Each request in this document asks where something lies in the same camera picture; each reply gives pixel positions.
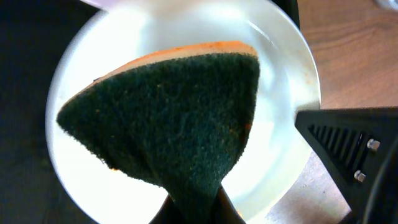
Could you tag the white plate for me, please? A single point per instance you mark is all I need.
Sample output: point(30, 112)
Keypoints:
point(122, 31)

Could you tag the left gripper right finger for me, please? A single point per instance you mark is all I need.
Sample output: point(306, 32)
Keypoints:
point(224, 211)

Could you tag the green yellow sponge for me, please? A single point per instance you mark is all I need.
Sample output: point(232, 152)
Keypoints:
point(178, 118)

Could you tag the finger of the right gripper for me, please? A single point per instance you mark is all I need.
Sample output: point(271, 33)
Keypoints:
point(358, 147)

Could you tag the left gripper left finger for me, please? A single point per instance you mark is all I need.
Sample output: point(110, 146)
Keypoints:
point(168, 213)

